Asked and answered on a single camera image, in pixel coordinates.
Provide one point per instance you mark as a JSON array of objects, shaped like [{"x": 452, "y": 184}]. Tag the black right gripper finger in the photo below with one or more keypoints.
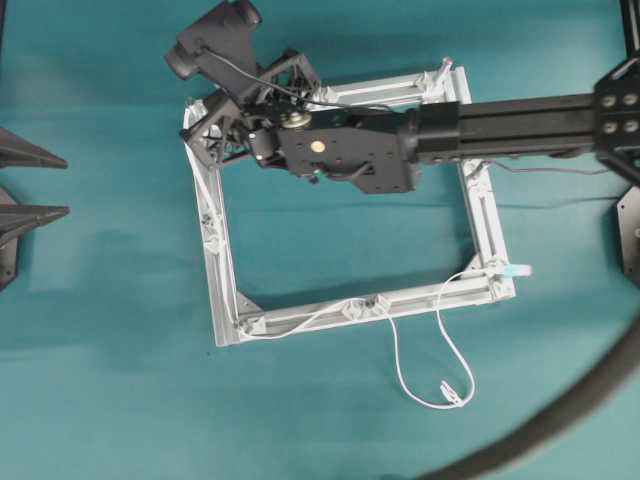
[
  {"x": 293, "y": 72},
  {"x": 220, "y": 136}
]

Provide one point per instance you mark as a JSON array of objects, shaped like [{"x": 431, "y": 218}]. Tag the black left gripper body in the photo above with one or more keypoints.
[{"x": 9, "y": 262}]

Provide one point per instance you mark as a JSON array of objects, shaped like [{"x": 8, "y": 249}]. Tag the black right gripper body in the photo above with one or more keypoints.
[{"x": 268, "y": 116}]

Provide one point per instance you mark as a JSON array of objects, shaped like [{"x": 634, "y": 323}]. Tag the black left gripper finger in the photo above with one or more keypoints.
[
  {"x": 17, "y": 220},
  {"x": 17, "y": 152}
]

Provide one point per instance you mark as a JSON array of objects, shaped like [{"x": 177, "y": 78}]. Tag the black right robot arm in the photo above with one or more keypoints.
[{"x": 382, "y": 152}]

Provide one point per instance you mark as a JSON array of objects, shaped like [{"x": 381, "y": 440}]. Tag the silver metal pin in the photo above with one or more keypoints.
[{"x": 444, "y": 70}]

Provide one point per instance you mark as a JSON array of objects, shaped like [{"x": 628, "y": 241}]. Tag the black frame post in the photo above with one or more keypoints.
[{"x": 631, "y": 22}]

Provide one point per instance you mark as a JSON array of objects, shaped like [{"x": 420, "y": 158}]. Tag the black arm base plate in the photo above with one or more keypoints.
[{"x": 627, "y": 209}]

